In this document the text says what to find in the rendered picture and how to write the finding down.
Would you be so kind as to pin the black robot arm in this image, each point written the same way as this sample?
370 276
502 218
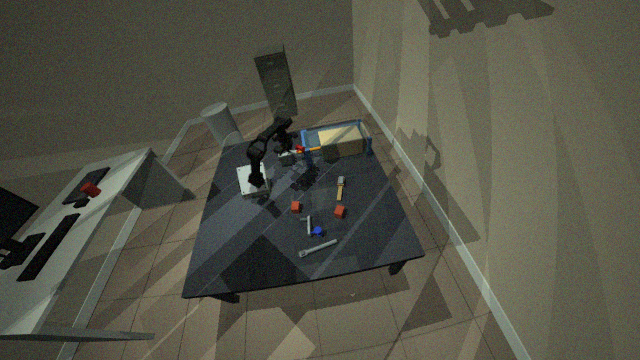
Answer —
279 126

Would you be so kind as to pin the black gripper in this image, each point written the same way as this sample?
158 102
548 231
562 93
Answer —
286 139

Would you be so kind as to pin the orange block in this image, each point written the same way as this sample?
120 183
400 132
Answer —
339 212
295 207

